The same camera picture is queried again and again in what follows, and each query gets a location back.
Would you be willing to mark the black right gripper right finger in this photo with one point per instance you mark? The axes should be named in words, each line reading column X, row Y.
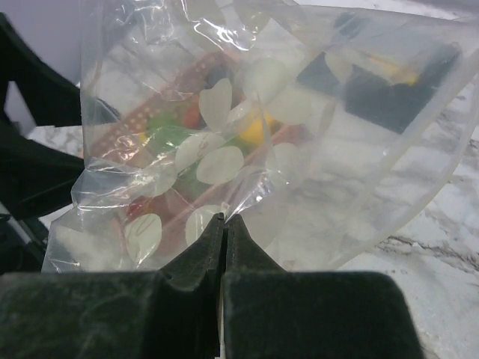
column 273, row 313

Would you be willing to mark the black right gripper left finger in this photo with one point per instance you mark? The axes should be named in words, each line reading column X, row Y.
column 169, row 313

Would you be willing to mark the pink perforated plastic basket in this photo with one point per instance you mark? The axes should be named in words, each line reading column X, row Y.
column 179, row 156

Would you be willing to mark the yellow toy bell pepper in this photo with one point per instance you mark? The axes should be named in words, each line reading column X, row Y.
column 257, row 120

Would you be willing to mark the clear polka dot zip bag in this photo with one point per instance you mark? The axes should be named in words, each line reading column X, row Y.
column 326, row 128

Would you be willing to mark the yellow handled screwdriver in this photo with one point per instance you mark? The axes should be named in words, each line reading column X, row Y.
column 396, row 74

